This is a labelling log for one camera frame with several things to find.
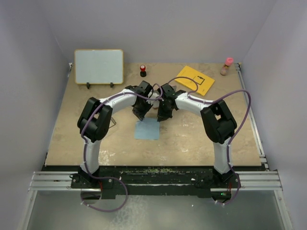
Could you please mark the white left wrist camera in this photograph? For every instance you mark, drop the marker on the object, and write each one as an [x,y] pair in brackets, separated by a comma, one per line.
[154,103]

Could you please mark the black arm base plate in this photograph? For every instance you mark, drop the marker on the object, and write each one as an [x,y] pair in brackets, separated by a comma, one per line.
[200,181]

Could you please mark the aluminium rail frame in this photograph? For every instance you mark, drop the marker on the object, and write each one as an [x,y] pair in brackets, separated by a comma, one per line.
[51,181]

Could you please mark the small whiteboard on stand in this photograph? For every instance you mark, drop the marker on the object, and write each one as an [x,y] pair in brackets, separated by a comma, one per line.
[99,67]

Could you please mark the thin framed sunglasses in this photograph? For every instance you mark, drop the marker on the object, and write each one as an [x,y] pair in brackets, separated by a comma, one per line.
[112,122]

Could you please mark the pink capped small bottle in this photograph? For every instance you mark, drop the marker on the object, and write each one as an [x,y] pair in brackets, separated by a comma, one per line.
[228,62]

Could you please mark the pink glasses case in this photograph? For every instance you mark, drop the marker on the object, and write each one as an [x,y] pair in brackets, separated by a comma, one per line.
[168,91]

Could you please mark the blue cleaning cloth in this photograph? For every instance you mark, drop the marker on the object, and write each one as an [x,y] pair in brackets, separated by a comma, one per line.
[147,129]

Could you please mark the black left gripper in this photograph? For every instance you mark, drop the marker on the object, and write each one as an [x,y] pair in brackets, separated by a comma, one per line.
[140,115]

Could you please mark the red and black stamp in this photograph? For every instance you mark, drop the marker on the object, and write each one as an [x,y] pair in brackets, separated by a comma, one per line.
[143,72]

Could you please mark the yellow book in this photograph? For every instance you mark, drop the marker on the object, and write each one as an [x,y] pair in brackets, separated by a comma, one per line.
[190,77]

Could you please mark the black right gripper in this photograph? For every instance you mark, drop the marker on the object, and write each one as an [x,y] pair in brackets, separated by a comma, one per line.
[161,115]

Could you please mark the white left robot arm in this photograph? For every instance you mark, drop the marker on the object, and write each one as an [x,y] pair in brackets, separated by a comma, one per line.
[94,124]

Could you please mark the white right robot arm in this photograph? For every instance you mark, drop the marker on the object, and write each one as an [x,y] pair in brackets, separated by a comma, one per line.
[218,121]

